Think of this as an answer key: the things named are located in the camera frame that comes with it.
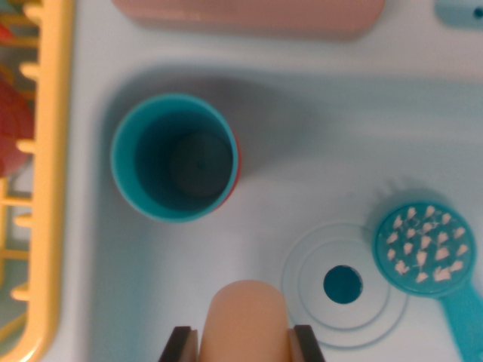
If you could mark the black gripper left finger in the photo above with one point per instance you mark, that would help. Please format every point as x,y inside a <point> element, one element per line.
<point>185,347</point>

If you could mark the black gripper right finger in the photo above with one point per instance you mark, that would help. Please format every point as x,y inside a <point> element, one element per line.
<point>307,347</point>

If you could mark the beige detergent bottle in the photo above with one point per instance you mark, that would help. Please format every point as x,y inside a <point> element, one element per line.
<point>245,324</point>

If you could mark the light blue toy sink unit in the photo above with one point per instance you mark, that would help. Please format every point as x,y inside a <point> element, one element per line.
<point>320,132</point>

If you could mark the teal dish brush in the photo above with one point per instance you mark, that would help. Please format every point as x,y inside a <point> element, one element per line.
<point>422,245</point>

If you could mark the teal toy cup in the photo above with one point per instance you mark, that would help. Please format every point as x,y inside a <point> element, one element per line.
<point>170,162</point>

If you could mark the yellow dish rack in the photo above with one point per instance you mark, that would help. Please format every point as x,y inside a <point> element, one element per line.
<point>53,151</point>

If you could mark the red toy mug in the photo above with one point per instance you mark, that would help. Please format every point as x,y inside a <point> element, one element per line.
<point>13,128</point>

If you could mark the grey toy faucet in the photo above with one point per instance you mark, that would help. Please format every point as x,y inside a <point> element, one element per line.
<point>245,15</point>

